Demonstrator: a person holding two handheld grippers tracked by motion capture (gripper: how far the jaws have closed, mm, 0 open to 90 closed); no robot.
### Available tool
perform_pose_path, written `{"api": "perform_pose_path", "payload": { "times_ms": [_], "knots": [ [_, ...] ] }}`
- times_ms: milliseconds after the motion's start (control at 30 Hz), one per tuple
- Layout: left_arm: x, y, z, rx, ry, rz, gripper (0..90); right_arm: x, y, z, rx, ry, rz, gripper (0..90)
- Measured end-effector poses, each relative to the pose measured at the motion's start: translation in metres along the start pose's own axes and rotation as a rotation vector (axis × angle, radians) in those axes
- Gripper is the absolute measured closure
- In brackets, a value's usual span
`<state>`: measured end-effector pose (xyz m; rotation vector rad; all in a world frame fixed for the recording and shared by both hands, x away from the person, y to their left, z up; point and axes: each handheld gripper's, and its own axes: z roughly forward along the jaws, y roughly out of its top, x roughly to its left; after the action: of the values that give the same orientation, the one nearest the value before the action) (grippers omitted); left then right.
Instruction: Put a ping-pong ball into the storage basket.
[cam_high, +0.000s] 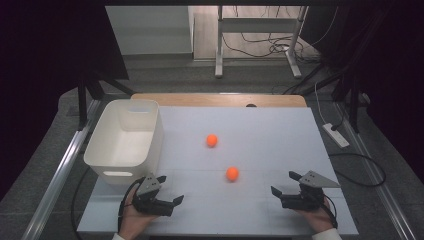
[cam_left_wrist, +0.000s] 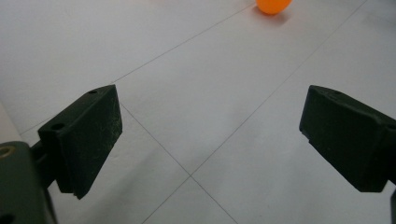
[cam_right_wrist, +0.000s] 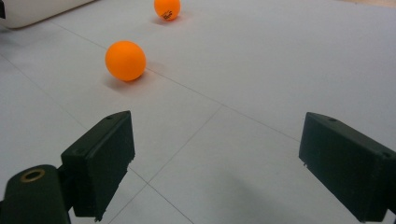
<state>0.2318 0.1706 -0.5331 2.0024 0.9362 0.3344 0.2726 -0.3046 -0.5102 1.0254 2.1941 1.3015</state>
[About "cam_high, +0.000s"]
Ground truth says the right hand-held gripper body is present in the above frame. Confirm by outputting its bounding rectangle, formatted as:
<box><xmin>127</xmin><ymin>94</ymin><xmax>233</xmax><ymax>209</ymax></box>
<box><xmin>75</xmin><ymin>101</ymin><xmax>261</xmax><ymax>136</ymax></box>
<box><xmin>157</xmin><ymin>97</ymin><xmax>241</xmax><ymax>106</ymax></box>
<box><xmin>279</xmin><ymin>170</ymin><xmax>342</xmax><ymax>212</ymax></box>

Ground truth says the white board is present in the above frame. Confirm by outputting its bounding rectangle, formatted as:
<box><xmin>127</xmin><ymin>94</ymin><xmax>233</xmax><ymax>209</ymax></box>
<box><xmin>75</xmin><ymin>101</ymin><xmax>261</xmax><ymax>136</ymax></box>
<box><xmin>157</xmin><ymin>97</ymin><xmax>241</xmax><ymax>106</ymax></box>
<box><xmin>77</xmin><ymin>105</ymin><xmax>360</xmax><ymax>237</ymax></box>

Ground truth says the dark curtain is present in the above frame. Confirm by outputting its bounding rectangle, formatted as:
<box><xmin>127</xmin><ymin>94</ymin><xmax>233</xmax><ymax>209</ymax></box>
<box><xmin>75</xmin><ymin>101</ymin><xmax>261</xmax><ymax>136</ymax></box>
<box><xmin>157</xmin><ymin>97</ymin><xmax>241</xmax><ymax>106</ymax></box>
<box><xmin>0</xmin><ymin>0</ymin><xmax>130</xmax><ymax>202</ymax></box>
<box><xmin>300</xmin><ymin>0</ymin><xmax>424</xmax><ymax>188</ymax></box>

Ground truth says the tangle of floor cables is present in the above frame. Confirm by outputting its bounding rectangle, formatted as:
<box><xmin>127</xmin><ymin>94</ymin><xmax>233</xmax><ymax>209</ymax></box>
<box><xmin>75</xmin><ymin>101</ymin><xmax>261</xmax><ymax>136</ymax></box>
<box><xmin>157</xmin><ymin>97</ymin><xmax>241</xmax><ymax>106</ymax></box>
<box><xmin>221</xmin><ymin>31</ymin><xmax>323</xmax><ymax>64</ymax></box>

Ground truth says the white cable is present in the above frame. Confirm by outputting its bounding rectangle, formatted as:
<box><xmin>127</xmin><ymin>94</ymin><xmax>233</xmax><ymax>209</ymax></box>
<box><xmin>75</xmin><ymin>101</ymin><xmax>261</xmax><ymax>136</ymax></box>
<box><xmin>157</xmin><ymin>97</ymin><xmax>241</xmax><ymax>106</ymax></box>
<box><xmin>314</xmin><ymin>82</ymin><xmax>330</xmax><ymax>126</ymax></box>

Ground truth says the aluminium rail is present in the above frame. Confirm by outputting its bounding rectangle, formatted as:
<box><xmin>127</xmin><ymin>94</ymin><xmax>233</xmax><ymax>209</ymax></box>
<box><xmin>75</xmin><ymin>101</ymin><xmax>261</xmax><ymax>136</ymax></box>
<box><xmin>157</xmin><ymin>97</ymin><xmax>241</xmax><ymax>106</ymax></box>
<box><xmin>334</xmin><ymin>101</ymin><xmax>418</xmax><ymax>240</ymax></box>
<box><xmin>21</xmin><ymin>99</ymin><xmax>102</xmax><ymax>240</ymax></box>

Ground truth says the white metal desk frame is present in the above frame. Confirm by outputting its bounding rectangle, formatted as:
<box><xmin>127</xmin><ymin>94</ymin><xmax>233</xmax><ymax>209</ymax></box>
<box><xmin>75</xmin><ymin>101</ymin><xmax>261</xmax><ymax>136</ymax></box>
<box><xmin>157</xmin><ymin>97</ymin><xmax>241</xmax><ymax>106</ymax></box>
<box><xmin>214</xmin><ymin>5</ymin><xmax>310</xmax><ymax>80</ymax></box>

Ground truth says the black metal stand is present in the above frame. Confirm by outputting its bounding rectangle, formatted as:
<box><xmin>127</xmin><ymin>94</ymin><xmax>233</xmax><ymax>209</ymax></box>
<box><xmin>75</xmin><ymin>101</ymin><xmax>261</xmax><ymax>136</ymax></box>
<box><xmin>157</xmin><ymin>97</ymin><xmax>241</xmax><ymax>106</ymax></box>
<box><xmin>332</xmin><ymin>72</ymin><xmax>364</xmax><ymax>134</ymax></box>
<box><xmin>76</xmin><ymin>70</ymin><xmax>137</xmax><ymax>132</ymax></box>

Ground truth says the person's right hand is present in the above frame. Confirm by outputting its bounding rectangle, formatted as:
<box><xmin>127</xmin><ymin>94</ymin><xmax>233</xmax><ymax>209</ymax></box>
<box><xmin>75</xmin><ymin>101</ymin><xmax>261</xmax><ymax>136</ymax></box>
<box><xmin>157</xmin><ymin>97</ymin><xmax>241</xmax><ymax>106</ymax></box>
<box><xmin>294</xmin><ymin>196</ymin><xmax>338</xmax><ymax>235</ymax></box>

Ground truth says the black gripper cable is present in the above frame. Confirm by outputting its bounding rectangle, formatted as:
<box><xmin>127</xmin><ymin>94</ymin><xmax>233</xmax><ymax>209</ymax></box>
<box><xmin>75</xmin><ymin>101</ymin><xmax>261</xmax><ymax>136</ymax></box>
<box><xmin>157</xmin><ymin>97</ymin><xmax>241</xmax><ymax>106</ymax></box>
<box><xmin>116</xmin><ymin>176</ymin><xmax>148</xmax><ymax>233</ymax></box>
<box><xmin>322</xmin><ymin>194</ymin><xmax>340</xmax><ymax>230</ymax></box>

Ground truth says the white power strip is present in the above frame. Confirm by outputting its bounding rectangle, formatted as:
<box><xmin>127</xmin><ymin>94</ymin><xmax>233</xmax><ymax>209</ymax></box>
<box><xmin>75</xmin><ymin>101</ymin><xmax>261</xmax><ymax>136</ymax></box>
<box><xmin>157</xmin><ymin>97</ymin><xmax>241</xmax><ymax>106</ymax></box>
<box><xmin>321</xmin><ymin>122</ymin><xmax>351</xmax><ymax>149</ymax></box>

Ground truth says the black floor cable loop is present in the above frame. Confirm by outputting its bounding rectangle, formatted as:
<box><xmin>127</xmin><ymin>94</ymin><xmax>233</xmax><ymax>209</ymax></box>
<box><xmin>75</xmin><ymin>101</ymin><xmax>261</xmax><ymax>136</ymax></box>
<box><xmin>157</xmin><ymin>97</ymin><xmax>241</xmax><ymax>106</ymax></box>
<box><xmin>327</xmin><ymin>152</ymin><xmax>387</xmax><ymax>188</ymax></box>

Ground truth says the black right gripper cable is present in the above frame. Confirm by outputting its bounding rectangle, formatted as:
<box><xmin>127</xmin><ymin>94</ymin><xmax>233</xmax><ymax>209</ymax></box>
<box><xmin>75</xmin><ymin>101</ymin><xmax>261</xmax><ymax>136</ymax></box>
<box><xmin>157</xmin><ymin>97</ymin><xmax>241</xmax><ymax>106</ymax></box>
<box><xmin>322</xmin><ymin>194</ymin><xmax>340</xmax><ymax>230</ymax></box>

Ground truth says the white cabinet panel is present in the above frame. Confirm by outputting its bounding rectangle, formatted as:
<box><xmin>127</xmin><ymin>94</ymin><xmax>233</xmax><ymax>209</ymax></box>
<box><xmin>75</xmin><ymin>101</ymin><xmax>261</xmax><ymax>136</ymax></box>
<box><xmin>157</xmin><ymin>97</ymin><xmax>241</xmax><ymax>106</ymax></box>
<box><xmin>105</xmin><ymin>5</ymin><xmax>195</xmax><ymax>56</ymax></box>

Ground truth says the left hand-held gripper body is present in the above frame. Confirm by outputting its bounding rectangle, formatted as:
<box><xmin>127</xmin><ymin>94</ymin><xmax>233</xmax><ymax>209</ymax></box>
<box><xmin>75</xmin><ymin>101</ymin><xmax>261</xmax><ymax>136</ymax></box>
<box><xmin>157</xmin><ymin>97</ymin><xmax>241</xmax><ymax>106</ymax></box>
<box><xmin>132</xmin><ymin>173</ymin><xmax>175</xmax><ymax>218</ymax></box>

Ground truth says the white plastic bin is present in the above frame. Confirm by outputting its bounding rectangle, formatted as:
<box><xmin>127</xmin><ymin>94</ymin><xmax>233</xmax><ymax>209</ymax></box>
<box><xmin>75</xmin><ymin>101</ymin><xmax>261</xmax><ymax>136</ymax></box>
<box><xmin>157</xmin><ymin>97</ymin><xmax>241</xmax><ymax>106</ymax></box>
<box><xmin>83</xmin><ymin>98</ymin><xmax>165</xmax><ymax>187</ymax></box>

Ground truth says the orange ball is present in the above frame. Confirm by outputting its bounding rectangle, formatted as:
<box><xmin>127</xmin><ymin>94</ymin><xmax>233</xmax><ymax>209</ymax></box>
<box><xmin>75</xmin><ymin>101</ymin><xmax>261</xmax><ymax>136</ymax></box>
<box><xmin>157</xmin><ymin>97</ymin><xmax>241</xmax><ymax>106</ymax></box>
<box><xmin>225</xmin><ymin>166</ymin><xmax>240</xmax><ymax>183</ymax></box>
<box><xmin>205</xmin><ymin>133</ymin><xmax>219</xmax><ymax>148</ymax></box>

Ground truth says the person's left hand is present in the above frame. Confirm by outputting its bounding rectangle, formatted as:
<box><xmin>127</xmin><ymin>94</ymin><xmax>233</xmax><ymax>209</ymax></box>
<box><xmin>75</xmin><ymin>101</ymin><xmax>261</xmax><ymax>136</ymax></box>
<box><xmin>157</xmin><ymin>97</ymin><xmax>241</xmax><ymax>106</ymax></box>
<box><xmin>117</xmin><ymin>186</ymin><xmax>160</xmax><ymax>240</ymax></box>

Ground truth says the wooden table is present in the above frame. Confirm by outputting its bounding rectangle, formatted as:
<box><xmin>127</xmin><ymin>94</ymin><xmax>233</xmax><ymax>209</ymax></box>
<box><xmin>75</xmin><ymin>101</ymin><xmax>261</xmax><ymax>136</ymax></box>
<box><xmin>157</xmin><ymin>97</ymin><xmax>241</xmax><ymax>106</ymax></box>
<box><xmin>130</xmin><ymin>92</ymin><xmax>308</xmax><ymax>109</ymax></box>

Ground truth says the thin black floor cable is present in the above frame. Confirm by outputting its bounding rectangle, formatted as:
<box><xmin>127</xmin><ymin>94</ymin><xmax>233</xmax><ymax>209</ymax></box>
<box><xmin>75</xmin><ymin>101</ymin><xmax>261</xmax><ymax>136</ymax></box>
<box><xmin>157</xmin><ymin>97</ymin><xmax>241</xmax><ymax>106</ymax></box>
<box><xmin>69</xmin><ymin>165</ymin><xmax>92</xmax><ymax>240</ymax></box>

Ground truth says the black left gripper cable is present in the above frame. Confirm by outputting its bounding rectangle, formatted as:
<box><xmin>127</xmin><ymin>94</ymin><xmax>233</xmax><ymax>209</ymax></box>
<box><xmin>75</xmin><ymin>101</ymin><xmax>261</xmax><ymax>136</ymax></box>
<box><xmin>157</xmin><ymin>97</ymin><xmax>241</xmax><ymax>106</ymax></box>
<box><xmin>116</xmin><ymin>176</ymin><xmax>148</xmax><ymax>233</ymax></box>

